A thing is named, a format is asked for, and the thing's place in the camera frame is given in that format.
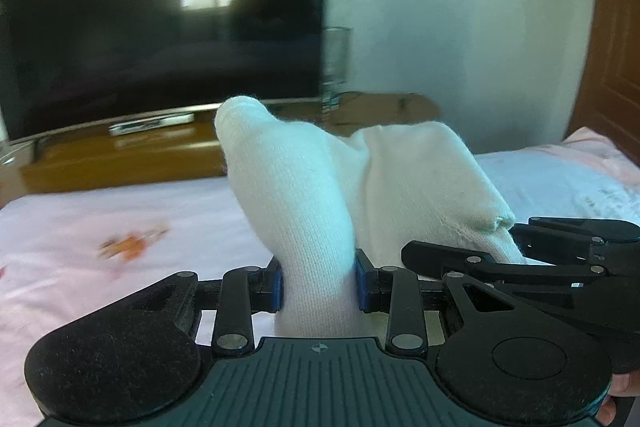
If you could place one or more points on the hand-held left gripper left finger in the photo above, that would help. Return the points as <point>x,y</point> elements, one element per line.
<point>276,292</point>

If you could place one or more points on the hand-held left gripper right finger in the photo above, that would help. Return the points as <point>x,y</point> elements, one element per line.
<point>361,288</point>

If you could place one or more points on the white sock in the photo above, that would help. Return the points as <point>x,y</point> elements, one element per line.
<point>300,217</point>
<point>425,177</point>

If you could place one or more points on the pink pillow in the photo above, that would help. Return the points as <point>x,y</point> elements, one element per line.
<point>600,152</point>

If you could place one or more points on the pink floral bed sheet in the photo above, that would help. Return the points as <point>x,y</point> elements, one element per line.
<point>75,307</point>

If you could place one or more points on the person's right hand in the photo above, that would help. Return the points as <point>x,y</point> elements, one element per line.
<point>627,384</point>

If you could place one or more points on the flat white box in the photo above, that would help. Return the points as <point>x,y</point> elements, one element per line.
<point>150,125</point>

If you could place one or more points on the wooden television stand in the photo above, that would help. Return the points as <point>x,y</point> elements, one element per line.
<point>125,157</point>

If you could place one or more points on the clear drinking glass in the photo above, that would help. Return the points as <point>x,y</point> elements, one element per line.
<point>336,67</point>

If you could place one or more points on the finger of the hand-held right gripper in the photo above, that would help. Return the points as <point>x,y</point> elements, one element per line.
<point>575,234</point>
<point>450,259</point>

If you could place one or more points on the black flat television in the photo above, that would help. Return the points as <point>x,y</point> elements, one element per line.
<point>150,32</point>

